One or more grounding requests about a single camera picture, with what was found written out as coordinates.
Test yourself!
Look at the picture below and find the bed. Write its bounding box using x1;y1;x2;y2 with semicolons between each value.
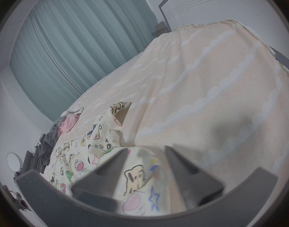
39;0;289;218

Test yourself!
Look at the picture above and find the grey bedside table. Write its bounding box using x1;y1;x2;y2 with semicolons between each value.
152;21;166;36

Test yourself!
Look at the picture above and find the white printed pyjama top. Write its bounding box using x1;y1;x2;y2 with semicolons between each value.
49;101;174;217

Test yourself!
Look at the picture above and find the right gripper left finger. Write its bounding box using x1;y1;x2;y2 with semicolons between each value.
71;148;129;210

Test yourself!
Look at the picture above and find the blue-green curtain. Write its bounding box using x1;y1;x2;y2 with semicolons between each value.
31;0;159;97
8;16;84;122

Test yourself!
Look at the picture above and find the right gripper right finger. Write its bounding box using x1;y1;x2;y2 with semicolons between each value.
164;145;224;209

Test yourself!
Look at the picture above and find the pile of clothes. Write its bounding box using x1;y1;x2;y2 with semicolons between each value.
36;105;85;167

